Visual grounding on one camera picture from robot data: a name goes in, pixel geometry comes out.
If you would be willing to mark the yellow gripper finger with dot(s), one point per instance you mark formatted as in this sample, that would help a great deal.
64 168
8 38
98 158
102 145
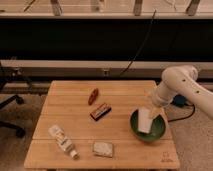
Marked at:
154 111

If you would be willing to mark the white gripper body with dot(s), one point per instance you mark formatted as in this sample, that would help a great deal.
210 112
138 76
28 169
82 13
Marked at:
162 95

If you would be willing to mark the white ceramic cup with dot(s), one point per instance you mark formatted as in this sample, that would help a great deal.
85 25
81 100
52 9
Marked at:
144 122

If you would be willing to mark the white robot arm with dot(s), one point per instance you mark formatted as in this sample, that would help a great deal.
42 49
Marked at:
182 80

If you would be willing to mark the green ceramic bowl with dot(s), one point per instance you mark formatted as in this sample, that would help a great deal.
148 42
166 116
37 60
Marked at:
158 128

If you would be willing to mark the blue power box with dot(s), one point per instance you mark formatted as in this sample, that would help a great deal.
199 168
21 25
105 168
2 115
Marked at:
179 101

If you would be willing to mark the brown chocolate bar box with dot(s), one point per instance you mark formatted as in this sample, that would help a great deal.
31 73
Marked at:
100 111

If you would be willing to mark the brown oblong snack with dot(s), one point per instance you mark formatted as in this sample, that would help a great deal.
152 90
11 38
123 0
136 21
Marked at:
93 96

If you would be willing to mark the white plastic bottle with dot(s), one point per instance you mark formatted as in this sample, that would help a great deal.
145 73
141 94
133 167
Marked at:
63 141

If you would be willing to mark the black office chair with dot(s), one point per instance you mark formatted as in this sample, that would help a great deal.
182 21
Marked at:
7 122

